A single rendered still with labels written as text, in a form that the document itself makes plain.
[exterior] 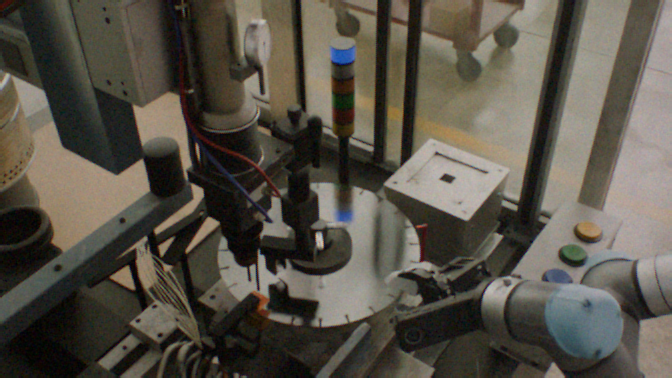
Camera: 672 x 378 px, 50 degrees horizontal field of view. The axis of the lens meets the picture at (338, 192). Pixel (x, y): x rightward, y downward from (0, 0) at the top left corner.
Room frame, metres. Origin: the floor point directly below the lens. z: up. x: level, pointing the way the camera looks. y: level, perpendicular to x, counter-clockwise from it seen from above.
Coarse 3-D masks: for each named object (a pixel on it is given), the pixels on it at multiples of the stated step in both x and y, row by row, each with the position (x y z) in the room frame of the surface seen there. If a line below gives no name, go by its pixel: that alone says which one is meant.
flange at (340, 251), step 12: (324, 240) 0.84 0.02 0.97; (336, 240) 0.85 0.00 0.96; (348, 240) 0.85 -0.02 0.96; (324, 252) 0.83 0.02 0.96; (336, 252) 0.83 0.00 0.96; (348, 252) 0.83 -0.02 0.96; (300, 264) 0.80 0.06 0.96; (312, 264) 0.80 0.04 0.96; (324, 264) 0.80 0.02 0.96; (336, 264) 0.80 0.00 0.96
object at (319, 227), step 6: (318, 222) 0.85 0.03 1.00; (324, 222) 0.85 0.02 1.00; (342, 222) 0.86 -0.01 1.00; (312, 228) 0.84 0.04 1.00; (318, 228) 0.84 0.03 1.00; (324, 228) 0.84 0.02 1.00; (330, 228) 0.85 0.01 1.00; (336, 228) 0.85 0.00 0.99; (312, 234) 0.84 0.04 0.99; (318, 234) 0.83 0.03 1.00; (324, 234) 0.84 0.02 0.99; (312, 240) 0.84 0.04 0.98; (318, 240) 0.82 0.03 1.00; (318, 246) 0.80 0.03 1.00
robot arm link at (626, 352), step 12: (624, 312) 0.57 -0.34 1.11; (624, 324) 0.55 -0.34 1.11; (636, 324) 0.56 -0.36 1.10; (624, 336) 0.53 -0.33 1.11; (636, 336) 0.54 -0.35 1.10; (624, 348) 0.51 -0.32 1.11; (636, 348) 0.53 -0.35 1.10; (600, 360) 0.48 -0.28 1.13; (612, 360) 0.49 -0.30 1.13; (624, 360) 0.49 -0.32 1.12; (636, 360) 0.51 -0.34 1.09; (564, 372) 0.49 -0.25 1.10; (576, 372) 0.48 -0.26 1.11; (588, 372) 0.48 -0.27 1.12; (600, 372) 0.48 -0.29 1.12; (612, 372) 0.48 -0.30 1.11; (624, 372) 0.48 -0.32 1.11; (636, 372) 0.49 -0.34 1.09
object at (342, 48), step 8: (336, 40) 1.16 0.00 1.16; (344, 40) 1.16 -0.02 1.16; (352, 40) 1.16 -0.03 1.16; (336, 48) 1.13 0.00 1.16; (344, 48) 1.13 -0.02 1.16; (352, 48) 1.14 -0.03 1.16; (336, 56) 1.13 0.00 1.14; (344, 56) 1.13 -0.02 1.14; (352, 56) 1.14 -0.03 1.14; (344, 64) 1.13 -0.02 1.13
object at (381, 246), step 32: (320, 192) 0.99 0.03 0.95; (352, 192) 0.99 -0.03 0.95; (352, 224) 0.90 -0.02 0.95; (384, 224) 0.90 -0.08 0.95; (224, 256) 0.83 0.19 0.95; (352, 256) 0.83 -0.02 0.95; (384, 256) 0.83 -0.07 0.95; (416, 256) 0.82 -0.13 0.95; (256, 288) 0.76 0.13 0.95; (288, 288) 0.76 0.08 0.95; (320, 288) 0.76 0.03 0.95; (352, 288) 0.76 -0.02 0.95; (384, 288) 0.76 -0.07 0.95; (288, 320) 0.70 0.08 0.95; (352, 320) 0.69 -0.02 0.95
